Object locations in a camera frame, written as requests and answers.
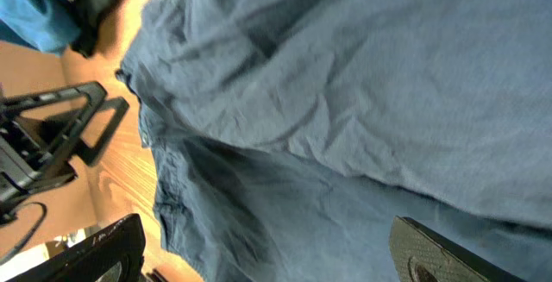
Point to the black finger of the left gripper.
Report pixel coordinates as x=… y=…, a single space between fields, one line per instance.
x=84 y=133
x=92 y=93

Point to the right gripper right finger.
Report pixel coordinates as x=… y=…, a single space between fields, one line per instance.
x=420 y=254

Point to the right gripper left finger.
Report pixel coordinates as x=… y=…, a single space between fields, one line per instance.
x=120 y=245

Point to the folded blue button shirt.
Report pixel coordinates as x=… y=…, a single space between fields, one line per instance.
x=47 y=26

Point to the dark navy blue shorts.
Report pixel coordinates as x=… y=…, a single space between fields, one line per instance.
x=287 y=134

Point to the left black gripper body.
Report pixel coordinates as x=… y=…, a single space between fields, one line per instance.
x=29 y=163

